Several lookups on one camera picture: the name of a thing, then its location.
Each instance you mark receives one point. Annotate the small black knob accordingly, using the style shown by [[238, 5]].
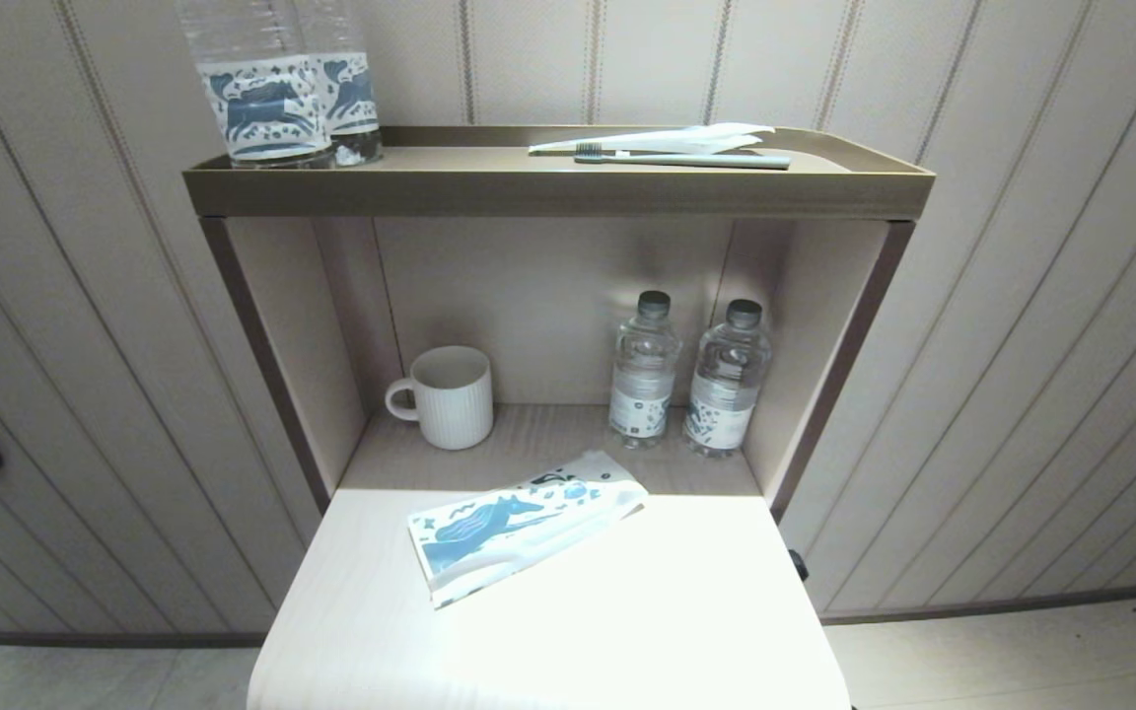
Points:
[[800, 565]]

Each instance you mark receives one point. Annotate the small clear water bottle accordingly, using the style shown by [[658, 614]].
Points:
[[726, 385], [643, 375]]

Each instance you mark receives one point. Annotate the large horse label water bottle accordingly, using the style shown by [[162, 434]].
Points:
[[262, 108], [351, 94]]

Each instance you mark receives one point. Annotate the blue horse print pouch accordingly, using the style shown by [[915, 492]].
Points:
[[519, 528]]

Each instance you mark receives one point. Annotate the white ribbed mug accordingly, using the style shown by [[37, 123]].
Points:
[[455, 399]]

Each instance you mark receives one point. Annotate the brown shelf unit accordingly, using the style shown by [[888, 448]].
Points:
[[529, 192]]

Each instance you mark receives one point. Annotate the white paper wrapper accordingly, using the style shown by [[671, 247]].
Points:
[[696, 140]]

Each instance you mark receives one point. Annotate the pale green toothbrush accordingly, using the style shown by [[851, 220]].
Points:
[[706, 161]]

